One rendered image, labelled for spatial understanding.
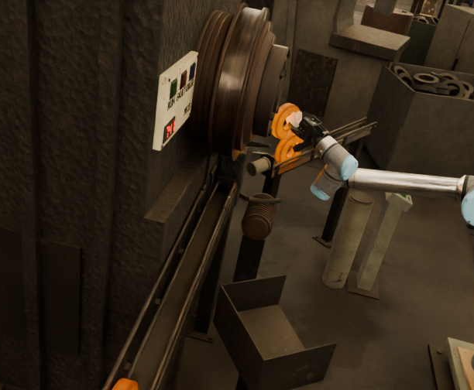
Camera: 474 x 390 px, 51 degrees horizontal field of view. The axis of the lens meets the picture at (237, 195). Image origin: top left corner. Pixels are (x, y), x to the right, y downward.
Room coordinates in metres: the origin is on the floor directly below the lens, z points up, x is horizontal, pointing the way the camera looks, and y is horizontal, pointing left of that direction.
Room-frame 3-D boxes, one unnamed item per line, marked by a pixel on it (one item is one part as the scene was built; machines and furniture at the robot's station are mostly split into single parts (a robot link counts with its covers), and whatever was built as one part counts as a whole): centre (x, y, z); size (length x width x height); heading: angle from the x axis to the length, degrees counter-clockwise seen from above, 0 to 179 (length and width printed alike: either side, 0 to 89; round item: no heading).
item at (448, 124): (3.83, -1.46, 0.39); 1.03 x 0.83 x 0.77; 99
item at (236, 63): (1.51, 0.05, 1.11); 0.47 x 0.06 x 0.47; 174
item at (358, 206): (2.09, -0.58, 0.26); 0.12 x 0.12 x 0.52
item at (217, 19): (1.52, 0.13, 1.12); 0.47 x 0.10 x 0.47; 174
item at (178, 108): (1.18, 0.19, 1.15); 0.26 x 0.02 x 0.18; 174
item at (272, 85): (1.50, -0.04, 1.11); 0.28 x 0.06 x 0.28; 174
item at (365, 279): (2.12, -0.74, 0.31); 0.24 x 0.16 x 0.62; 174
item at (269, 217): (1.83, -0.11, 0.27); 0.22 x 0.13 x 0.53; 174
